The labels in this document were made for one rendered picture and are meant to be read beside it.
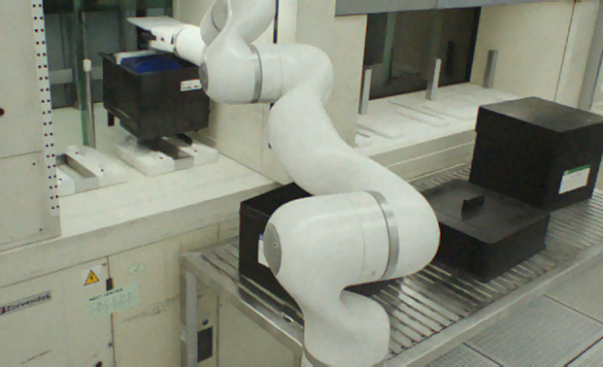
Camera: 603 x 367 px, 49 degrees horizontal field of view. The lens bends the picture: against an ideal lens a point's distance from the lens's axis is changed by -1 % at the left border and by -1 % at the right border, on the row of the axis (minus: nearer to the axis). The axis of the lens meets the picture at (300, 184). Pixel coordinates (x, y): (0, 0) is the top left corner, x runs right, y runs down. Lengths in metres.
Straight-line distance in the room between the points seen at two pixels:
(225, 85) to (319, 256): 0.39
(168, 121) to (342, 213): 1.02
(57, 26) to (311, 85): 1.38
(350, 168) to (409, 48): 1.78
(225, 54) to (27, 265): 0.63
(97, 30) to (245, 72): 1.32
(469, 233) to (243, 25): 0.74
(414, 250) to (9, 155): 0.81
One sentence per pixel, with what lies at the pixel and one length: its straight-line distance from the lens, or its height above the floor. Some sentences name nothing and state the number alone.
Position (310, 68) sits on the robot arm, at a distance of 1.09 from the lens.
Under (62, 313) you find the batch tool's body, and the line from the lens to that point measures 1.53.
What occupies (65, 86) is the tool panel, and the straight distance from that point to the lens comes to 2.34.
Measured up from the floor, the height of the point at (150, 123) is 0.99.
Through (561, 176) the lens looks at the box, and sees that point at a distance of 2.00.
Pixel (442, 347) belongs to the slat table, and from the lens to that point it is 1.34.
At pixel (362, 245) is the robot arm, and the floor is 1.15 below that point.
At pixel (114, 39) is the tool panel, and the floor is 1.08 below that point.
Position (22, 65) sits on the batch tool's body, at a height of 1.23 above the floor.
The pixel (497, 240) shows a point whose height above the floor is 0.86.
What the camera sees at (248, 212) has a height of 0.92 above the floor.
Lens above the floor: 1.51
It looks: 22 degrees down
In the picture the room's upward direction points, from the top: 4 degrees clockwise
